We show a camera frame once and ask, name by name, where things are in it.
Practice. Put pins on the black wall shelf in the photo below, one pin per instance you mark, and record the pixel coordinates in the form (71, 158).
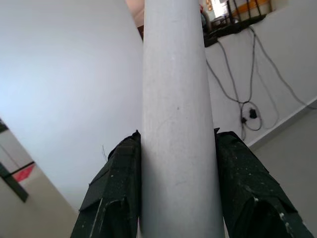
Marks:
(230, 28)

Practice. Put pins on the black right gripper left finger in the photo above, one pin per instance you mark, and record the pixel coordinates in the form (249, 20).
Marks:
(111, 193)

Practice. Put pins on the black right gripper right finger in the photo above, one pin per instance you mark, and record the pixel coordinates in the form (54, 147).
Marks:
(247, 188)

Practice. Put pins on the white plastic table leg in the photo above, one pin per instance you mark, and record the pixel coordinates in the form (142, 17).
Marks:
(178, 111)

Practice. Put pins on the black power adapter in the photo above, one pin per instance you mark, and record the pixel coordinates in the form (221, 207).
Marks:
(252, 113)

